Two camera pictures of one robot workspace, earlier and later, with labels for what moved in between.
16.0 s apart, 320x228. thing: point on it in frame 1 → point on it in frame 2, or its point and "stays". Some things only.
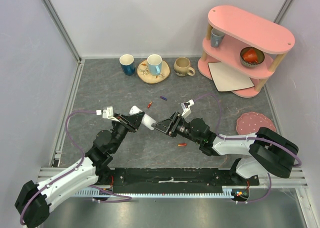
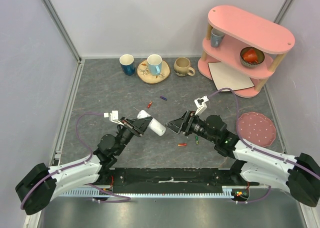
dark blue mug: x=127 y=62 stays
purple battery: x=163 y=98 stays
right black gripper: x=174 y=124 → x=187 y=123
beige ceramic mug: x=182 y=67 stays
